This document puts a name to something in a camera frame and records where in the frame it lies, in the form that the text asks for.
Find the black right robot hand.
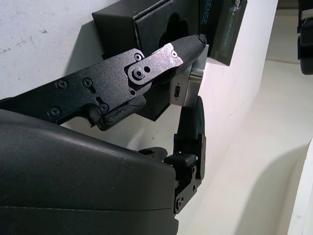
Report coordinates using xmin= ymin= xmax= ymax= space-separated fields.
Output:
xmin=0 ymin=34 xmax=208 ymax=235

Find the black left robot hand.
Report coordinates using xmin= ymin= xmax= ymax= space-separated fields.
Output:
xmin=296 ymin=0 xmax=313 ymax=75

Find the small silver camera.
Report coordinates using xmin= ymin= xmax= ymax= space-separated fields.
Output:
xmin=168 ymin=44 xmax=210 ymax=109

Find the black box with foam insert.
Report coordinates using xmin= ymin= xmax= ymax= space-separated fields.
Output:
xmin=91 ymin=0 xmax=204 ymax=122

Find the white round tray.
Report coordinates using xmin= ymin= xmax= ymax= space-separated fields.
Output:
xmin=294 ymin=149 xmax=313 ymax=235

